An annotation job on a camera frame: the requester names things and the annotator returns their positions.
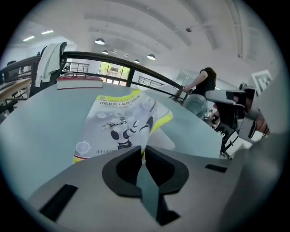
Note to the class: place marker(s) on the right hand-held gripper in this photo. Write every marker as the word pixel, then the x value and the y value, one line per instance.
pixel 242 129

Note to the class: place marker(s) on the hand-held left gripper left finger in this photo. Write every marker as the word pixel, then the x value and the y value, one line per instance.
pixel 90 181

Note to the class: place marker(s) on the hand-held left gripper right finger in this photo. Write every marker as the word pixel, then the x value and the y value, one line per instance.
pixel 199 185

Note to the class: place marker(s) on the white and yellow paperback book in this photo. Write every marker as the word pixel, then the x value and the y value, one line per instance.
pixel 113 117

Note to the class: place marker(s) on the thick red hardcover book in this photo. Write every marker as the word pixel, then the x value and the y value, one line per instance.
pixel 79 83

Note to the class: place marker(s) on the person's right hand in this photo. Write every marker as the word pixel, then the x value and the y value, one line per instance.
pixel 264 127

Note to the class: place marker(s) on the black and white office chair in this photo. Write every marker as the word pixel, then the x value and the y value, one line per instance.
pixel 226 127

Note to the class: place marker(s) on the ceiling smoke detector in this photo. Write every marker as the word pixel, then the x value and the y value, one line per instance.
pixel 188 29

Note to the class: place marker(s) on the round ceiling lamp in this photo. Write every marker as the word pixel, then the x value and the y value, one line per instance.
pixel 136 61
pixel 105 52
pixel 151 57
pixel 99 41

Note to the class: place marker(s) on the eyeglasses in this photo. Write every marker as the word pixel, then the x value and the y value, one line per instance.
pixel 74 74

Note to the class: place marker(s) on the large window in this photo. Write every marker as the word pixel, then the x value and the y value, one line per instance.
pixel 114 70

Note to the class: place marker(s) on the light wooden desk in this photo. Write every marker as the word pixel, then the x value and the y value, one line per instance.
pixel 11 88

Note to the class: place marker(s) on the black metal railing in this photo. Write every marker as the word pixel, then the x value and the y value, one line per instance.
pixel 102 56

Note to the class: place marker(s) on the white garment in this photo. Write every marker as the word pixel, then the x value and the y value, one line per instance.
pixel 48 63

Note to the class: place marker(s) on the ceiling light strip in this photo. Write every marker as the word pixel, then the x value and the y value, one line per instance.
pixel 28 38
pixel 47 32

